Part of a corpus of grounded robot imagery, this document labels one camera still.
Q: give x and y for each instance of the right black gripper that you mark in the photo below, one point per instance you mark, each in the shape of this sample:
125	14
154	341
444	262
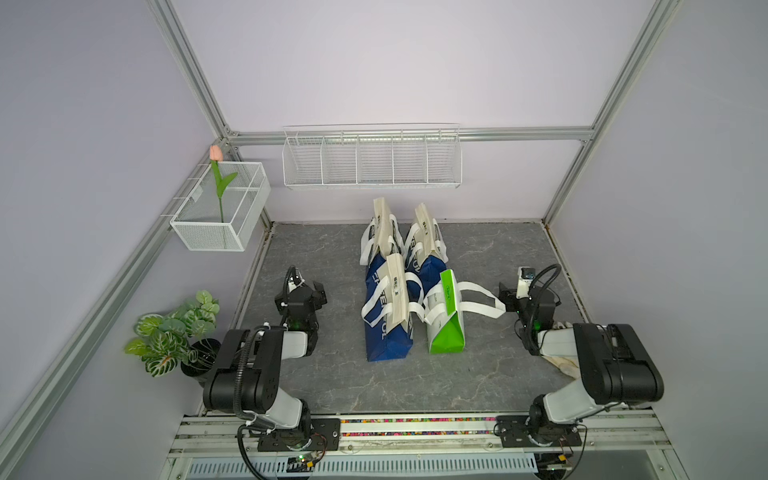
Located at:
509	297

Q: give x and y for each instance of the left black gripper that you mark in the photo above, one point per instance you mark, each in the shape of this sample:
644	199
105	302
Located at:
281	302

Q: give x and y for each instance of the green white takeout bag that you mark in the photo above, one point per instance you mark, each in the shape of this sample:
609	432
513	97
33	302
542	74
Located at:
445	305

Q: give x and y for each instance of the blue beige tote bag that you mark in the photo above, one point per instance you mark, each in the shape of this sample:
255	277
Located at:
393	296

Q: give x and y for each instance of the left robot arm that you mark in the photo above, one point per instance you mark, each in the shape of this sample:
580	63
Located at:
244	380

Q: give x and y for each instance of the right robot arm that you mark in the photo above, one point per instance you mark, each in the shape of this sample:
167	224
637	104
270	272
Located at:
614	368

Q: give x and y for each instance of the back left blue tote bag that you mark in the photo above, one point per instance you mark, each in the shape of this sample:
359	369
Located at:
381	237

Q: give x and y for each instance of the back right blue tote bag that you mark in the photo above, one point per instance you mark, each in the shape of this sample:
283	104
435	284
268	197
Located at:
426	252

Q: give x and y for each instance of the cream work glove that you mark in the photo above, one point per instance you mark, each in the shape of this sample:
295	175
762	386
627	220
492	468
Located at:
561	360

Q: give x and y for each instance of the potted green plant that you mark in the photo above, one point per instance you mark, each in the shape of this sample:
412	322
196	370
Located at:
181	339

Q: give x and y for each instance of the white vent grille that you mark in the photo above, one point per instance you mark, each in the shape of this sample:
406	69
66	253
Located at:
398	466

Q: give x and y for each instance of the pink artificial tulip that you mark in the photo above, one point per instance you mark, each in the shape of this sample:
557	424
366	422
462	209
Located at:
221	181

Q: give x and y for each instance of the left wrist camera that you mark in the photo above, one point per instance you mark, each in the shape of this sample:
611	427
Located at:
294	281

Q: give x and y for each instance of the white mesh wall basket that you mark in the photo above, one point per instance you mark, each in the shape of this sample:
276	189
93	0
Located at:
197	221

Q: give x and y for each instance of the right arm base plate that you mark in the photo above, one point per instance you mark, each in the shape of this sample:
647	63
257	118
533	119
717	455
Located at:
520	431

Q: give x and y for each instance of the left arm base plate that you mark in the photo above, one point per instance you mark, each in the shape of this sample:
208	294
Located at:
319	434

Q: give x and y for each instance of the white wire wall shelf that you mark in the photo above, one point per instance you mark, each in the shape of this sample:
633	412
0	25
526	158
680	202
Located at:
389	155

